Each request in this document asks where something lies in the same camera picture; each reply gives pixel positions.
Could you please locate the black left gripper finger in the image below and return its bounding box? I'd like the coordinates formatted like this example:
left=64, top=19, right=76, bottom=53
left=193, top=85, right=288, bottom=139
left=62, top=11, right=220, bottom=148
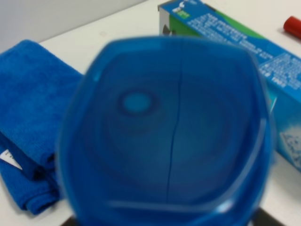
left=63, top=206, right=301, bottom=226

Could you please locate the white shampoo bottle blue cap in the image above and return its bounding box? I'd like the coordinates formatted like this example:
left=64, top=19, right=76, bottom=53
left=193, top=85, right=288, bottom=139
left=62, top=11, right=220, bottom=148
left=57, top=36, right=274, bottom=217

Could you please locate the red whiteboard marker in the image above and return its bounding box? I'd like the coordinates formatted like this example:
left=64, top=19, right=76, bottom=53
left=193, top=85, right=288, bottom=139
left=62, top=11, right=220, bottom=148
left=283, top=16, right=301, bottom=39

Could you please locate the blue toothpaste box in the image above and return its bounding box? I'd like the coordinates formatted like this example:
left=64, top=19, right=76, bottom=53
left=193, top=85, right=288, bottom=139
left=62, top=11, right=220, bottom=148
left=157, top=0, right=301, bottom=174

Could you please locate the folded blue microfiber cloth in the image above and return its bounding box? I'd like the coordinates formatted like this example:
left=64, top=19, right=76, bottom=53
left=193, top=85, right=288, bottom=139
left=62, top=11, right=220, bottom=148
left=0, top=40, right=83, bottom=215

